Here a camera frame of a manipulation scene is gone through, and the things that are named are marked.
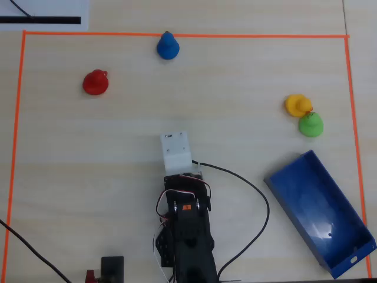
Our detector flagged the black camera cable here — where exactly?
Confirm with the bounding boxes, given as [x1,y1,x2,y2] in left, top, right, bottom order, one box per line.
[191,160,270,281]

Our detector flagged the blue plastic box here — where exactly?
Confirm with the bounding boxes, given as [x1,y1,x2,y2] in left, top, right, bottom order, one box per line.
[263,149,377,280]

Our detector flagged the blue ball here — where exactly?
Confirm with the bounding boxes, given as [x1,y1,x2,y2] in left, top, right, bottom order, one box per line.
[156,31,180,61]

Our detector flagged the orange tape border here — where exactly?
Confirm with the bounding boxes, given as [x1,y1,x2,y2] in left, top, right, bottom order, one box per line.
[4,30,373,283]

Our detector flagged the thin black cable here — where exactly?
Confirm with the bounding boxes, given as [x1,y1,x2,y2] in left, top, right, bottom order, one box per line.
[9,0,34,19]

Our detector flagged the white paper with black bar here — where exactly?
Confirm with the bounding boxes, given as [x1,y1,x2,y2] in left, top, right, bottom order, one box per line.
[0,0,90,31]

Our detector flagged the green rubber duck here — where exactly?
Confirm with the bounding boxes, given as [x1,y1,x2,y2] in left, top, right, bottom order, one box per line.
[298,111,325,139]

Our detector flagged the yellow rubber duck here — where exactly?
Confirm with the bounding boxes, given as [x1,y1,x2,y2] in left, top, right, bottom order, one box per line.
[285,94,313,118]

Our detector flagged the red rubber duck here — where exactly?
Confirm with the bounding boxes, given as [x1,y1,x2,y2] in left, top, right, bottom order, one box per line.
[82,69,110,96]

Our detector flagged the black camera stand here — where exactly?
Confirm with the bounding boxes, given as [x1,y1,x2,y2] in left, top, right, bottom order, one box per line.
[101,255,125,283]

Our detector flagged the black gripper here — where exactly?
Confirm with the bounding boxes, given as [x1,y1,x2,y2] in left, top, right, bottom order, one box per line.
[163,173,213,212]

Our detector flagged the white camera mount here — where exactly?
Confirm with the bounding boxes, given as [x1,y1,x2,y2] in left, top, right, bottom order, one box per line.
[160,130,193,174]

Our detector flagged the long black cable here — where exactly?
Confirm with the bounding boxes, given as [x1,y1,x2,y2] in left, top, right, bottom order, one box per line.
[0,219,72,283]

